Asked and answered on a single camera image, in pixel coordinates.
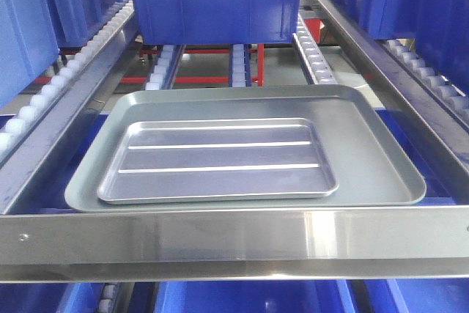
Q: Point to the silver ribbed metal tray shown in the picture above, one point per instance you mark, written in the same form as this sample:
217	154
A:
217	159

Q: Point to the large grey tray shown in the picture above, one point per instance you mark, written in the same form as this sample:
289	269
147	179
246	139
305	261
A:
370	166

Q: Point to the centre white roller track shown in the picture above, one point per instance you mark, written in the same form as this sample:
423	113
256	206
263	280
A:
239	66

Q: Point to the white roller track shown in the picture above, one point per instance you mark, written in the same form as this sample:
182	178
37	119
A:
165	69
239	66
314	65

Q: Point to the left white roller track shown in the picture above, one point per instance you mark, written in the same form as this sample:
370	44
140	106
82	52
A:
165	69

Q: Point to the right white roller track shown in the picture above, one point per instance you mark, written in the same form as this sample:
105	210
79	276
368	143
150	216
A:
314	65

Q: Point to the large blue bin centre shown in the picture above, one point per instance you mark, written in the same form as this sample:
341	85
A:
207	22

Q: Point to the steel front crossbar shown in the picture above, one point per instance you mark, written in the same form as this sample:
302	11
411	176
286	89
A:
315	243

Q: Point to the far left grey roller track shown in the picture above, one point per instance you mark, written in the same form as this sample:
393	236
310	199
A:
16	128

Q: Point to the grey roller track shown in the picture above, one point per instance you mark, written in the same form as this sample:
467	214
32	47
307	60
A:
438	86
16	128

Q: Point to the far right grey roller track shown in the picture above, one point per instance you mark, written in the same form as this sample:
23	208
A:
438	86

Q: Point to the blue bin upper left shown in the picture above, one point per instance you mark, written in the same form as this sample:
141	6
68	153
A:
28	44

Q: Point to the red metal frame cart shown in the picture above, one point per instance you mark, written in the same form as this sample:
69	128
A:
207	65

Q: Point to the left steel divider rail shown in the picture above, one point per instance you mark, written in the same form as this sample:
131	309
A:
52	142

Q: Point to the steel divider rail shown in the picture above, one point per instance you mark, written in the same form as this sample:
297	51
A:
52	142
438	134

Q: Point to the right steel divider rail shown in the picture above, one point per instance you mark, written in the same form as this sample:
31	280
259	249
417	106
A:
438	134

